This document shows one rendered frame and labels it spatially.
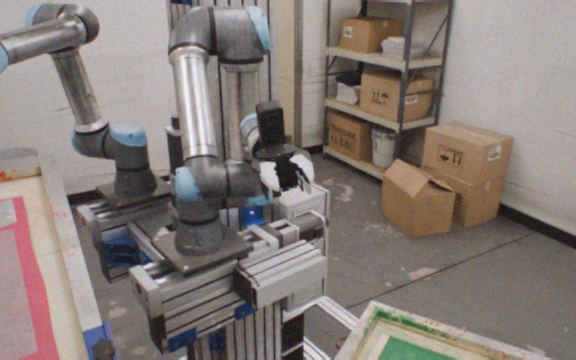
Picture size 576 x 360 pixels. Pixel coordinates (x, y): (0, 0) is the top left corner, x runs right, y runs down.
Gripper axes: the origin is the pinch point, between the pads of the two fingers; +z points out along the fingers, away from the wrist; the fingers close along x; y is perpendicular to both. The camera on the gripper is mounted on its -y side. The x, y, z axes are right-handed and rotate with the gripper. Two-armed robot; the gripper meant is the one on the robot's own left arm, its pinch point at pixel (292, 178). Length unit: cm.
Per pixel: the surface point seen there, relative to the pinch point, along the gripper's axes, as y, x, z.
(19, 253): 20, 57, -37
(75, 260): 23, 45, -32
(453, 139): 124, -192, -269
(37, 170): 8, 53, -55
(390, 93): 97, -171, -342
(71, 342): 34, 47, -19
